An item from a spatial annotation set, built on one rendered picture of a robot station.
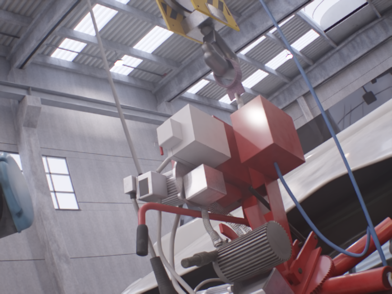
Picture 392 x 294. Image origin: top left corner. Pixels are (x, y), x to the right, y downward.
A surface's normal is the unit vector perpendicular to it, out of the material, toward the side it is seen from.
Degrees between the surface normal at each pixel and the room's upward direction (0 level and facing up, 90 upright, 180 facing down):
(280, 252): 90
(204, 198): 162
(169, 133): 74
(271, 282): 90
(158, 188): 99
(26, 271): 90
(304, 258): 90
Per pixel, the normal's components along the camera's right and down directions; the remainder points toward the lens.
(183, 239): -0.60, -0.09
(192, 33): 0.34, 0.87
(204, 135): 0.70, -0.49
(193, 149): 0.14, 0.80
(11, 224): 0.29, 0.69
